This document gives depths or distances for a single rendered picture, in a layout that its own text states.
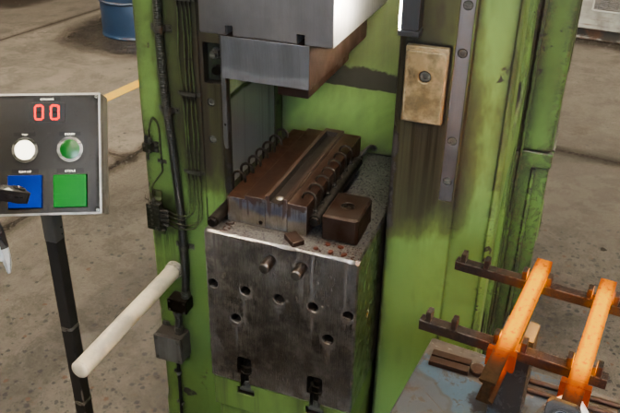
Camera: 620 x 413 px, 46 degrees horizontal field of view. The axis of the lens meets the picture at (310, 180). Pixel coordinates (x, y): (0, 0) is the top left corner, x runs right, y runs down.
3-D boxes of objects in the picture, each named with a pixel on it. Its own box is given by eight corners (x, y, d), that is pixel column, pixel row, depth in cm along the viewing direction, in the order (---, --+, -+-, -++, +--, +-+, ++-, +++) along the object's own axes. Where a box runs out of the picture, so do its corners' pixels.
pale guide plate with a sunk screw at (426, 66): (440, 126, 156) (448, 50, 148) (399, 120, 159) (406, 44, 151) (442, 123, 158) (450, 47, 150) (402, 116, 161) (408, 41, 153)
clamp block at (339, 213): (356, 246, 163) (358, 221, 160) (321, 239, 166) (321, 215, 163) (371, 221, 173) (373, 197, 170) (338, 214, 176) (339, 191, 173)
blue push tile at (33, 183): (41, 207, 164) (41, 174, 164) (7, 209, 163) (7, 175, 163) (43, 207, 166) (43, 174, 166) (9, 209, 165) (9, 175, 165)
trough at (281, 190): (286, 205, 165) (286, 199, 164) (265, 201, 167) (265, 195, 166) (343, 135, 200) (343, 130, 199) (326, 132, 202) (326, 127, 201)
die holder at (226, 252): (350, 414, 178) (359, 263, 157) (211, 374, 190) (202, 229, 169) (404, 288, 225) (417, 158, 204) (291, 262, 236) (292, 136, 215)
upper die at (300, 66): (308, 90, 150) (309, 46, 146) (221, 77, 156) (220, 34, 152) (366, 37, 185) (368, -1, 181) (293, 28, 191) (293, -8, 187)
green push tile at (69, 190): (86, 207, 164) (86, 173, 165) (52, 208, 164) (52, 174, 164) (88, 207, 166) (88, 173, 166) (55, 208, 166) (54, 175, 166)
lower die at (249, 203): (306, 236, 167) (306, 204, 163) (228, 219, 173) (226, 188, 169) (359, 161, 202) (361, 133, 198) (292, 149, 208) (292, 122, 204)
